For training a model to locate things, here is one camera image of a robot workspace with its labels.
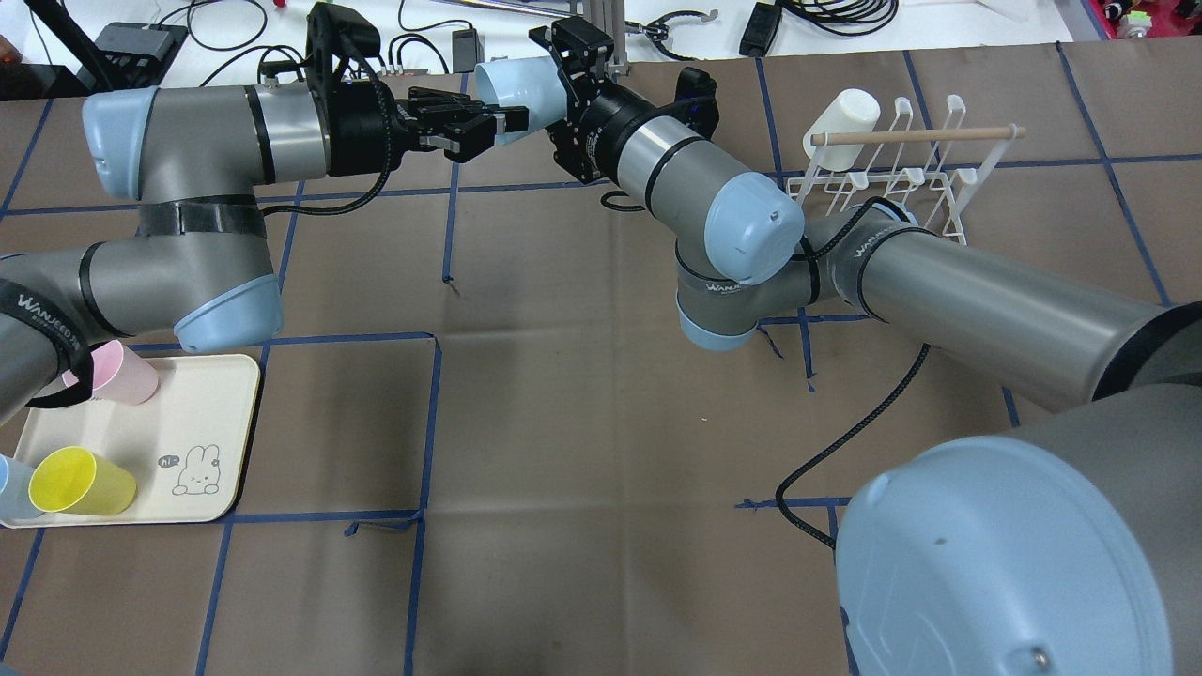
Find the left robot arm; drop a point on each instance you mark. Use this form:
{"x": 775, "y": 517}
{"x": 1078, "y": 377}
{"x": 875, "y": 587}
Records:
{"x": 199, "y": 263}

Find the light blue cup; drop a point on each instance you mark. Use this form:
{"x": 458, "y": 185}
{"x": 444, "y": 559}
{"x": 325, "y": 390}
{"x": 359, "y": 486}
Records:
{"x": 532, "y": 82}

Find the white plastic cup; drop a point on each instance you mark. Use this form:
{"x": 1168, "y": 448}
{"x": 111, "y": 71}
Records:
{"x": 853, "y": 111}

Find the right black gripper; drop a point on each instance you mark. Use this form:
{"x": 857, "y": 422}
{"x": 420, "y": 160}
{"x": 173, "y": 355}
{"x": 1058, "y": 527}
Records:
{"x": 594, "y": 129}

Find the aluminium frame post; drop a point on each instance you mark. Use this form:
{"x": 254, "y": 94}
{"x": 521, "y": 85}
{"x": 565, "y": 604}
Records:
{"x": 609, "y": 16}

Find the light blue cup far corner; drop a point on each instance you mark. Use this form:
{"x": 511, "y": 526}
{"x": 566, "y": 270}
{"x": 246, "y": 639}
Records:
{"x": 15, "y": 499}

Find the white wire cup rack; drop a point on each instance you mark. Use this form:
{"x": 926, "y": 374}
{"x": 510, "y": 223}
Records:
{"x": 937, "y": 170}

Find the black power adapter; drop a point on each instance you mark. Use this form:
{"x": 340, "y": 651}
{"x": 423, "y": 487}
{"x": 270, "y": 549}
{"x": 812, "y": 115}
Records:
{"x": 467, "y": 49}
{"x": 761, "y": 30}

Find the pink plastic cup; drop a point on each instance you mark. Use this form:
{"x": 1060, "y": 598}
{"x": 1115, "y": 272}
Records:
{"x": 121, "y": 376}

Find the yellow plastic cup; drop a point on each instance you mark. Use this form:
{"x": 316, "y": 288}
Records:
{"x": 77, "y": 481}

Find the cream plastic tray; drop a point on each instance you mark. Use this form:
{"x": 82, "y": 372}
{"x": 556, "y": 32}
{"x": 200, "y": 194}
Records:
{"x": 185, "y": 446}

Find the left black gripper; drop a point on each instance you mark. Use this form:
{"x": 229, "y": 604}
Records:
{"x": 358, "y": 131}

